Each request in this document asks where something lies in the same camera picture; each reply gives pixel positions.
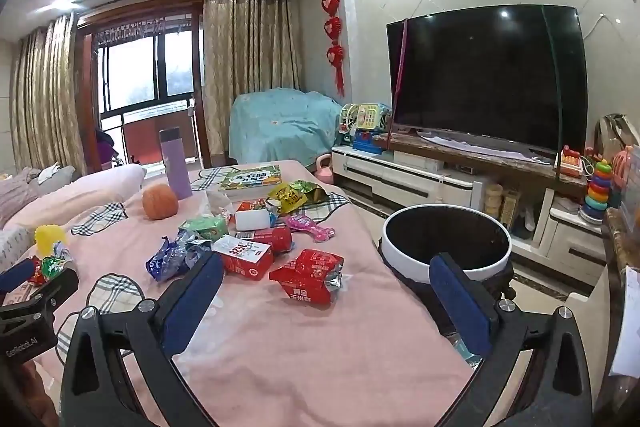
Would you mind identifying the yellow foam toy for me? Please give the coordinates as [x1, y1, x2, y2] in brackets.
[34, 225, 68, 255]

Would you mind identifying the person's left hand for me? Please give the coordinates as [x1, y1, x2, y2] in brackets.
[19, 356, 61, 427]

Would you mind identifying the green small box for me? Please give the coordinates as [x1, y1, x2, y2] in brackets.
[178, 215, 230, 243]

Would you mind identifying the teal furniture cover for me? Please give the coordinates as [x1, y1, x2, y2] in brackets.
[228, 88, 346, 168]

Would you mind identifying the white TV cabinet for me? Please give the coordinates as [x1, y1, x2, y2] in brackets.
[330, 132, 631, 288]

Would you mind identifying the beige backpack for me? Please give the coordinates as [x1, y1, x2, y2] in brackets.
[595, 113, 640, 158]

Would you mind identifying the pink kettlebell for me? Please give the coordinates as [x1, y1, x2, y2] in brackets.
[314, 154, 335, 184]

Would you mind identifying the brown framed balcony window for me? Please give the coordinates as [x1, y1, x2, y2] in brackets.
[75, 0, 206, 168]

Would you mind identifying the red toy phone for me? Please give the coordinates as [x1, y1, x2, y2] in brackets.
[557, 145, 591, 179]

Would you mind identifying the orange ball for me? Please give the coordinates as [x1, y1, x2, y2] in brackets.
[142, 184, 179, 221]

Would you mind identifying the purple bottle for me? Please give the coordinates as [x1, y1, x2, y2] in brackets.
[159, 127, 193, 201]

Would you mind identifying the large red snack packet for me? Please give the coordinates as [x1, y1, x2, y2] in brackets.
[268, 248, 346, 306]

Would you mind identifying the purple garment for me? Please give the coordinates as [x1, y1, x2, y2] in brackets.
[95, 131, 121, 170]

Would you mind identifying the stack of yellow tubs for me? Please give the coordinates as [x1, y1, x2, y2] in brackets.
[485, 183, 503, 215]

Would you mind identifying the ceiling spotlight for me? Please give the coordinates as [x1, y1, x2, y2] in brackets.
[42, 0, 81, 15]

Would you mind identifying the white round trash bin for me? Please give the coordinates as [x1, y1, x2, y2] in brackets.
[378, 204, 516, 303]

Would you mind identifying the yellow snack packet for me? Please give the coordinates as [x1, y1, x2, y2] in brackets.
[268, 183, 308, 214]

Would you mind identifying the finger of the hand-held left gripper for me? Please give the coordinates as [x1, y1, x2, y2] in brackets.
[0, 257, 37, 294]
[27, 268, 81, 310]

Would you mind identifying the black television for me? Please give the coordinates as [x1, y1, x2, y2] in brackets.
[386, 4, 588, 158]

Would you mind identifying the green red candy wrapper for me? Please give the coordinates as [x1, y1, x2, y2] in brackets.
[27, 256, 68, 285]

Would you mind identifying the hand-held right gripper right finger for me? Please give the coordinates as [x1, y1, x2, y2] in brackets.
[428, 252, 593, 427]

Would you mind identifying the dark blue snack packet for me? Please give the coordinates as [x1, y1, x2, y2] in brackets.
[145, 232, 216, 283]

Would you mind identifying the red cylindrical packet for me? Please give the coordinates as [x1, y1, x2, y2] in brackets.
[245, 227, 293, 255]

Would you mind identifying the pink plastic toy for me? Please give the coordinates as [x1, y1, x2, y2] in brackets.
[611, 146, 640, 208]

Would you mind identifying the white foam block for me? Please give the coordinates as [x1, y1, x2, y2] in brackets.
[235, 208, 273, 233]

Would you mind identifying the white flat box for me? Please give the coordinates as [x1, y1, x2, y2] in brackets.
[392, 150, 446, 172]

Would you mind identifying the wooden abacus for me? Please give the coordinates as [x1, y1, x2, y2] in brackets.
[501, 189, 521, 228]

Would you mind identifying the rainbow stacking ring toy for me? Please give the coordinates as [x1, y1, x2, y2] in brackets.
[580, 159, 613, 224]

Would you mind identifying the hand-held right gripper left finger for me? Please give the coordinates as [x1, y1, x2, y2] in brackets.
[59, 251, 226, 427]

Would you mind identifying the grey pillow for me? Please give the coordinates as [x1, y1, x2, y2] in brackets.
[27, 163, 76, 195]

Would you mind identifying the white paper sheet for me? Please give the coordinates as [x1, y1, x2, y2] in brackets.
[612, 264, 640, 378]

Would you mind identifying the pink pillow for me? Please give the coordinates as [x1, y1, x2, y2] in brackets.
[5, 164, 147, 230]

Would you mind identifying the toy cash register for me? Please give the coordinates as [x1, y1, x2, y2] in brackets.
[336, 103, 393, 154]

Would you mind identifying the pink candy packet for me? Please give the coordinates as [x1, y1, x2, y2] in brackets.
[285, 214, 337, 244]

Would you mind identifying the green picture book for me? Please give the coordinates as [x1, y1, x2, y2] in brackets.
[218, 164, 283, 192]

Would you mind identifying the beige patterned curtain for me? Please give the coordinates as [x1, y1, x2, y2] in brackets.
[201, 0, 303, 158]
[9, 12, 88, 175]

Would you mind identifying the white plastic bag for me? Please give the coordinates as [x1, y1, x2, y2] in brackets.
[200, 189, 236, 220]

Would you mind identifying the red carton with white label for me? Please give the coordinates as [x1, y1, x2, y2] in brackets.
[212, 234, 274, 282]

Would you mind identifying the brown marble side table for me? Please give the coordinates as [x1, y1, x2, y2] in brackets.
[565, 207, 640, 427]

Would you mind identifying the red hanging decoration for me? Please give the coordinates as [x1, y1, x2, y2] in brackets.
[320, 0, 347, 96]

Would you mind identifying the teal box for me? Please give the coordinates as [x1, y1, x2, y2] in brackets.
[452, 337, 483, 365]

